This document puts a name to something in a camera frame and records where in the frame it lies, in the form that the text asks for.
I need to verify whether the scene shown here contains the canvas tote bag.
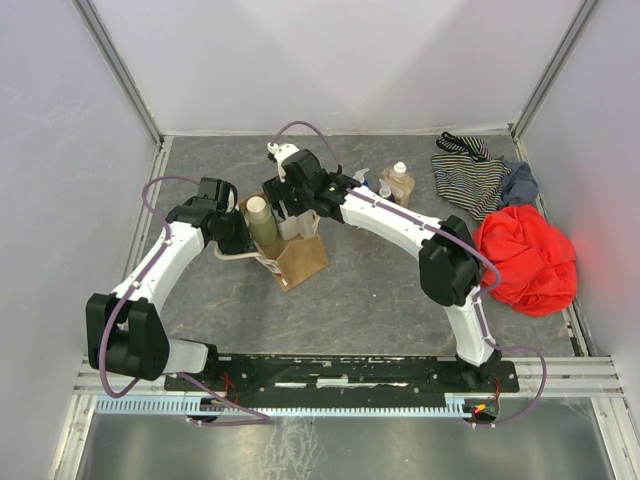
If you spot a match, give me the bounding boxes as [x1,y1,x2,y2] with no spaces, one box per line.
[215,193,328,291]

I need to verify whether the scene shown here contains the blue cable duct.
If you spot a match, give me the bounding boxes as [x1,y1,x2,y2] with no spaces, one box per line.
[94,395,471,419]

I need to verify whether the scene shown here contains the striped shirt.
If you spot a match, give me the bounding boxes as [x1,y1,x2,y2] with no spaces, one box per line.
[431,153,510,222]

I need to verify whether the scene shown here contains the clear bottle white cap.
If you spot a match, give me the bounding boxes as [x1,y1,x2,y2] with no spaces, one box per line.
[380,161,415,208]

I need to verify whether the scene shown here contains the cream cap bottle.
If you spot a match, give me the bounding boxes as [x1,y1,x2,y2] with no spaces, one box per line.
[245,196,278,247]

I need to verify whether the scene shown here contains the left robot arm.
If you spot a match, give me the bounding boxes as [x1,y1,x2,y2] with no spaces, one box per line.
[86,177,253,391]

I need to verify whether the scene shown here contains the blue-grey cloth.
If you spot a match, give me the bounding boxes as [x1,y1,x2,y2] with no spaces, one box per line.
[498,160,539,209]

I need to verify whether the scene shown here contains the red cloth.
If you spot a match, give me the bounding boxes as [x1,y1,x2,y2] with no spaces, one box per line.
[473,205,578,317]

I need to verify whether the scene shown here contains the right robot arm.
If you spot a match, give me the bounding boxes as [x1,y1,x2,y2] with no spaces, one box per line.
[262,143,497,368]

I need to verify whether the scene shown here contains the white bottle black cap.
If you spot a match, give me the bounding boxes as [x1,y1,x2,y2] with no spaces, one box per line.
[277,200,313,241]

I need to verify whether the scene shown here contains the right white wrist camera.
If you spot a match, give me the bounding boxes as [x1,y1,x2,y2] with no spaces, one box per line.
[267,142,299,183]

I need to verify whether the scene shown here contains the striped dark garment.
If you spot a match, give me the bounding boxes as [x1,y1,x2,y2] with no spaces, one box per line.
[436,132,494,163]

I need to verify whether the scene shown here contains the aluminium frame rail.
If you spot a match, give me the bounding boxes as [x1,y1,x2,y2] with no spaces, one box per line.
[72,353,626,399]

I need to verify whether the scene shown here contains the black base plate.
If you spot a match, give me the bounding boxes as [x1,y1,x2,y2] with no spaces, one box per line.
[192,353,519,410]

